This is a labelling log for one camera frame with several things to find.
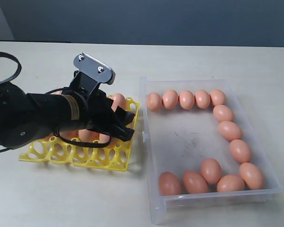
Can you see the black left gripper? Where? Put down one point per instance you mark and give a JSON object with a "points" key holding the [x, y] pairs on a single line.
{"points": [[72, 110]]}

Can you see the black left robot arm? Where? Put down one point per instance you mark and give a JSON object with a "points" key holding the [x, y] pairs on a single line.
{"points": [[26, 117]]}

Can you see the yellow plastic egg tray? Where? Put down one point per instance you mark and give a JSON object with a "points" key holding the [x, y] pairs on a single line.
{"points": [[53, 150]]}

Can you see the clear plastic container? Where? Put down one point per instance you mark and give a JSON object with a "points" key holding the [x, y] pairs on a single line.
{"points": [[178, 140]]}

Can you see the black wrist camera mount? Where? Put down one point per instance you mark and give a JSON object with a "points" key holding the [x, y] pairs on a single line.
{"points": [[91, 73]]}

